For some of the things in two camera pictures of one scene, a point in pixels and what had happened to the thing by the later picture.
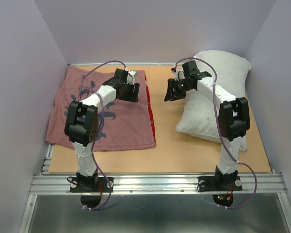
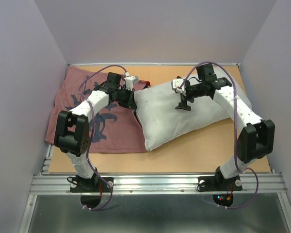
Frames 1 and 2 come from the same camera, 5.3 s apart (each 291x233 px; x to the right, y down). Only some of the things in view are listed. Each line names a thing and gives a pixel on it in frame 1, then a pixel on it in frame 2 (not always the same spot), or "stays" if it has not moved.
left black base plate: (102, 186) stays
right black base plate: (219, 183) stays
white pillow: (200, 117) to (160, 122)
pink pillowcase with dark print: (121, 124) stays
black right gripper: (171, 95) to (183, 104)
